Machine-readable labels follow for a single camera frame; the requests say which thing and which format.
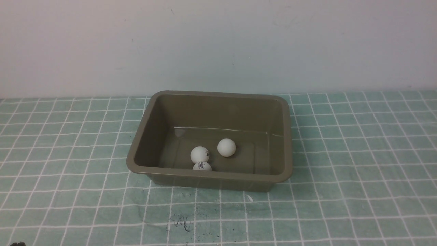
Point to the white ping-pong ball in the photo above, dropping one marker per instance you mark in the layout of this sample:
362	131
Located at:
199	154
203	166
226	147

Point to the olive green plastic bin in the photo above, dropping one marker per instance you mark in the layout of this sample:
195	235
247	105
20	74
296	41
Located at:
175	122

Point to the green checkered tablecloth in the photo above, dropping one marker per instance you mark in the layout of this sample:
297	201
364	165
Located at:
365	174

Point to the small black object at edge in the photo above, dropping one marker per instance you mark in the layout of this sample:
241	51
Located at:
18	244

